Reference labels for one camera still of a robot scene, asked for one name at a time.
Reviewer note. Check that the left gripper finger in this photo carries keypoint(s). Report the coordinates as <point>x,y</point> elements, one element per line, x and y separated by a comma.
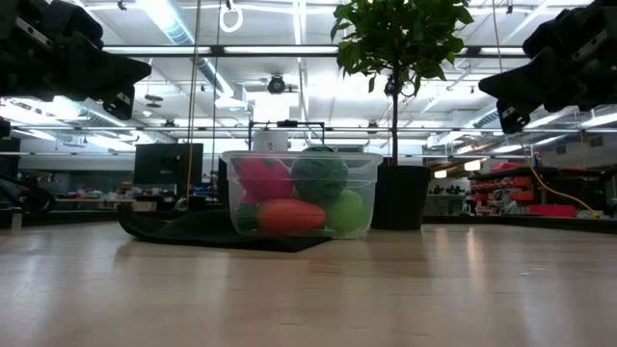
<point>120,103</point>
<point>106,72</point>

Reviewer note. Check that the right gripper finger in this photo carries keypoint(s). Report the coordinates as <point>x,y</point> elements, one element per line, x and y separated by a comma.
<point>520,82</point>
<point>513,115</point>

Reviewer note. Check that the pink toy fruit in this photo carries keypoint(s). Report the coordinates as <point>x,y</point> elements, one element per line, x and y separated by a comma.
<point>265,180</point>

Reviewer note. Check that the green scaly toy fruit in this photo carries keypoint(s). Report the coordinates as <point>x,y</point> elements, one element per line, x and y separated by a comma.
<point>347,212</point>

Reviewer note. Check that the toy watermelon ball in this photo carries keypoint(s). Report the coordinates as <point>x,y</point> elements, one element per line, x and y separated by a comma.
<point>320,176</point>

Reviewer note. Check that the orange toy carrot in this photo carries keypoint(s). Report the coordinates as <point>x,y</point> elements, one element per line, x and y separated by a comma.
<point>289,217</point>

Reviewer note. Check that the clear plastic tupperware container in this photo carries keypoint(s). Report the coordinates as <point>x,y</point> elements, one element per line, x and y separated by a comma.
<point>365,168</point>

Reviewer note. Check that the black computer monitor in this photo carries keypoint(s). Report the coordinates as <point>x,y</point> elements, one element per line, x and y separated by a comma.
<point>166,164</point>

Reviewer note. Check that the red plastic bin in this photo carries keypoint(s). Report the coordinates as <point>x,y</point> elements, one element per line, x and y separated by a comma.
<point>554,211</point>

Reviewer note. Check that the black square panel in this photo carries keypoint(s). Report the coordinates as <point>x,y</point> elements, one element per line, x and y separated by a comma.
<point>9,159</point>

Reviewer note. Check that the green tree in black pot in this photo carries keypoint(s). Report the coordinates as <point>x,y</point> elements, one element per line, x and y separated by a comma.
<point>400,197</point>

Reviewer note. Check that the black cloth mat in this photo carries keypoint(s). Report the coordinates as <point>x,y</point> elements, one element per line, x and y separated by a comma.
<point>183,231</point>

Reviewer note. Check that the white cylinder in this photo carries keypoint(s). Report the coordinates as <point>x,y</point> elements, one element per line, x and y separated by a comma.
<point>270,141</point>

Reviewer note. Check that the round black ceiling fixture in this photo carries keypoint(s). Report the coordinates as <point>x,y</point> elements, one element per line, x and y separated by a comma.
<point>276,85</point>

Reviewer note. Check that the black aluminium table frame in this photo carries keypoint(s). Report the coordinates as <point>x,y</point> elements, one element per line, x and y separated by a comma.
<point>530,224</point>

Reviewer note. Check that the black metal cage frame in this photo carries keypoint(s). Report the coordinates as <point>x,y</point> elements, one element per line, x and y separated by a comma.
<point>287,123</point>

